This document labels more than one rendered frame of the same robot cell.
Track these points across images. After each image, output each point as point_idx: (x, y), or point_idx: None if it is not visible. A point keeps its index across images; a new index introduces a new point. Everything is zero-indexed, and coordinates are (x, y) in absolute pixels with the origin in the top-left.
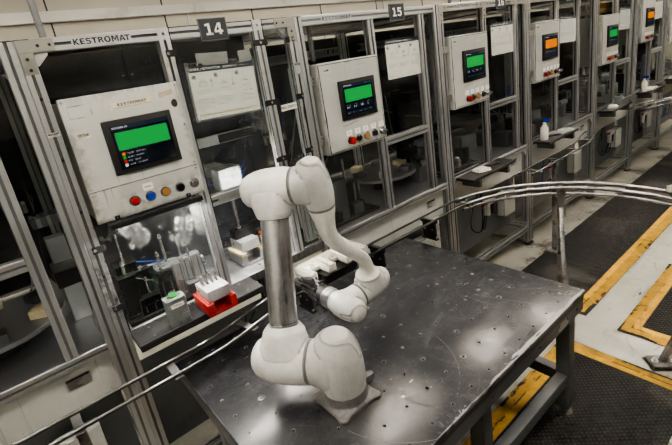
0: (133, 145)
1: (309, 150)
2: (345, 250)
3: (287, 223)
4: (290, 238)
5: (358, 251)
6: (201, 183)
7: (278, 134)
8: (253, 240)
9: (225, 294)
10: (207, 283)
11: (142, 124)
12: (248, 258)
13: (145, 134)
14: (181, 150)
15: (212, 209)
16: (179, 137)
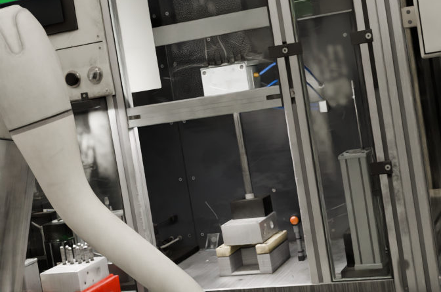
0: None
1: (360, 38)
2: (102, 250)
3: (4, 149)
4: (11, 184)
5: (146, 268)
6: (107, 79)
7: None
8: (248, 227)
9: (71, 291)
10: (70, 262)
11: None
12: (251, 266)
13: None
14: (79, 14)
15: (127, 132)
16: None
